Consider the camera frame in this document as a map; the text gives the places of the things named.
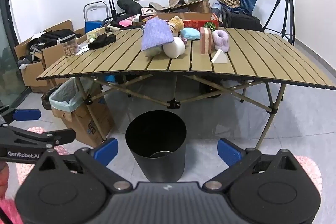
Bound cardboard box with liner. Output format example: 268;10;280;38
50;77;114;148

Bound pale yellow carton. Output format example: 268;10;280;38
87;28;108;39

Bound white tapered roll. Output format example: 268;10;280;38
163;37;186;59

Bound clear snack bag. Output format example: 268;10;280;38
60;36;79;58

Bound white wedge sponge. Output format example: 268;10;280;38
211;49;228;65

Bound open cardboard box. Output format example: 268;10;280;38
168;0;212;14

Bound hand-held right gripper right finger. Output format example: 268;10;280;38
203;138;306;192

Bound purple knitted cloth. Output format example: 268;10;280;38
141;18;174;52

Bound yellow and white plush sheep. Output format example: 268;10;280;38
167;16;185;38

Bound black clothes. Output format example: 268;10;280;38
30;29;83;47

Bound black backpack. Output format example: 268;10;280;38
222;7;264;32

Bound bin with black bag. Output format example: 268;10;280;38
41;80;69;111

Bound white crumpled cloth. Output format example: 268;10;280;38
76;42;91;56

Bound purple fluffy slipper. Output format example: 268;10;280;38
211;30;230;53

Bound black tripod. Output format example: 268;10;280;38
262;0;296;46

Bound pink foam block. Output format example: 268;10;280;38
200;27;214;54

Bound light blue plush toy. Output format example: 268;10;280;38
181;27;201;41

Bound tan slatted folding table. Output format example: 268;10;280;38
36;27;336;159

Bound black round bin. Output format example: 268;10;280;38
125;110;187;183

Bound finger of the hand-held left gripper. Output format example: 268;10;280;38
0;106;42;127
0;126;76;148

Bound silver folding stool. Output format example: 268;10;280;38
83;0;108;33

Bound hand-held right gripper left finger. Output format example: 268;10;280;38
31;138;133;192

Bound black gloves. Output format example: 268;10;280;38
87;33;117;50

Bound pale green liner bag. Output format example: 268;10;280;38
49;77;91;113

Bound cardboard box of clothes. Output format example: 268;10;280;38
14;20;88;93

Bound black stuff bag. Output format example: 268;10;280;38
117;0;143;16

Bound red printed box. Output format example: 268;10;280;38
155;13;219;31

